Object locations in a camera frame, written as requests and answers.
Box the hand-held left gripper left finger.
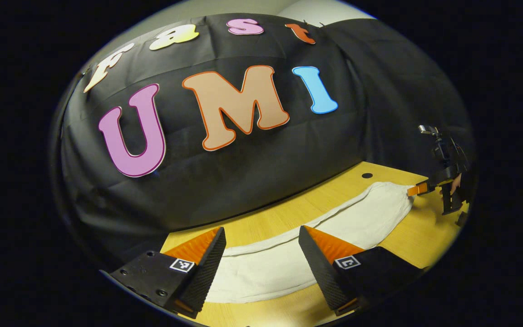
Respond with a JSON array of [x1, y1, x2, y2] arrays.
[[100, 226, 227, 319]]

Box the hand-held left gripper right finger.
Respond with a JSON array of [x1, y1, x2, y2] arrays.
[[298, 225, 425, 317]]

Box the white jeans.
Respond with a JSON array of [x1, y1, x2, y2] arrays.
[[205, 182, 417, 304]]

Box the black backdrop cloth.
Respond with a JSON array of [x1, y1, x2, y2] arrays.
[[50, 13, 476, 271]]

